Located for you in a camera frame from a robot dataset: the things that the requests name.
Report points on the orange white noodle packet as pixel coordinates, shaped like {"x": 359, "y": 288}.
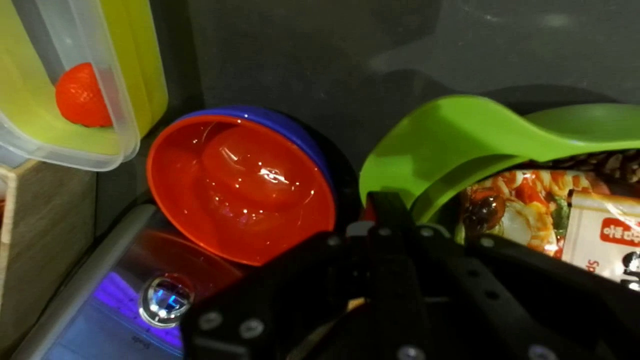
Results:
{"x": 526, "y": 206}

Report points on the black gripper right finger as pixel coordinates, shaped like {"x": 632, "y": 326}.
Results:
{"x": 520, "y": 307}

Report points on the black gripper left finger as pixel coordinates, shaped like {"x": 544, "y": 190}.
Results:
{"x": 287, "y": 312}

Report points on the chrome toaster knob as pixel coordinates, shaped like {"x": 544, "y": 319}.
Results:
{"x": 165, "y": 300}

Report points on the red bowl with blue outside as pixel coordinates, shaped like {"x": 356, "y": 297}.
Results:
{"x": 241, "y": 193}

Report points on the green plastic colander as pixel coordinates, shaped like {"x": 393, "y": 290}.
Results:
{"x": 453, "y": 132}

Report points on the small red tomato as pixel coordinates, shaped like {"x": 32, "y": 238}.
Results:
{"x": 83, "y": 96}

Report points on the clear yellow-green plastic container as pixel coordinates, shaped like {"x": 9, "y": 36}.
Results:
{"x": 133, "y": 52}

